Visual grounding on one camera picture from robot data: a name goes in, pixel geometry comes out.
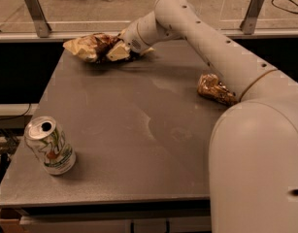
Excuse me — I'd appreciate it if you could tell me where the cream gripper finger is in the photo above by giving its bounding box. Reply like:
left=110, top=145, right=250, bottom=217
left=106, top=40, right=130, bottom=61

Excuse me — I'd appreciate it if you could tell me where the brown chip bag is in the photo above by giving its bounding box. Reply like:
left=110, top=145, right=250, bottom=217
left=62, top=32, right=155, bottom=64

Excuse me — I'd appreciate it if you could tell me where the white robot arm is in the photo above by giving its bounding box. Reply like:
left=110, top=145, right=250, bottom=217
left=120, top=0, right=298, bottom=233

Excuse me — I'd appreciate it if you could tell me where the gold foil snack bag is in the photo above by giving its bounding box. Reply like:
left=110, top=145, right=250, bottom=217
left=197, top=74, right=238, bottom=106

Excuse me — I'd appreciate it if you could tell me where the white 7up can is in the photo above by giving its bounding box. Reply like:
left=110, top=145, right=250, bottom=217
left=24, top=116, right=76, bottom=176

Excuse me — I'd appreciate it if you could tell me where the cardboard box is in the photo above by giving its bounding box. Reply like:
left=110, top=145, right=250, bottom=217
left=0, top=209, right=25, bottom=233

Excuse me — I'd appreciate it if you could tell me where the left metal bracket post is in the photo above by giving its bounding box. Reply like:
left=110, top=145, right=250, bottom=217
left=24, top=0, right=51, bottom=38

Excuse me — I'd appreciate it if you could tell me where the metal bracket post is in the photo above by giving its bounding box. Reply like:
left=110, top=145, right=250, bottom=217
left=24, top=0, right=51, bottom=38
left=240, top=0, right=265, bottom=35

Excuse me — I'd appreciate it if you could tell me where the black cable at left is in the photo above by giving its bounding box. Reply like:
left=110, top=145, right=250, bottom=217
left=0, top=103, right=33, bottom=125

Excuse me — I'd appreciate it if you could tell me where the right metal bracket post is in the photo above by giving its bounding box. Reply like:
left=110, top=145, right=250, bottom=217
left=240, top=0, right=265, bottom=35

